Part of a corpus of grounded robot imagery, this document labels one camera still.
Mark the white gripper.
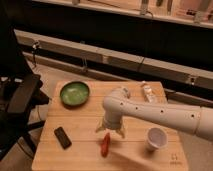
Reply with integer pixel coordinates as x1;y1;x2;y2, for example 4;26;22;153
95;118;125;138

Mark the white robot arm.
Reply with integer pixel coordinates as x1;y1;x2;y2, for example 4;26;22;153
96;87;213;141

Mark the white paper cup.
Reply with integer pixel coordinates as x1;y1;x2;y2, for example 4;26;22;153
146;127;168;152

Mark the black phone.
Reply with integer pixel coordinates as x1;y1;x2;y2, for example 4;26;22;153
54;127;72;149

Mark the white tube package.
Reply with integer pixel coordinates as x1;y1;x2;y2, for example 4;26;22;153
141;81;158;103

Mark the green bowl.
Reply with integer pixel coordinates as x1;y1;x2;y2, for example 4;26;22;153
60;81;90;106

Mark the black office chair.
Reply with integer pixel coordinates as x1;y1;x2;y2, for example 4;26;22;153
0;5;49;161

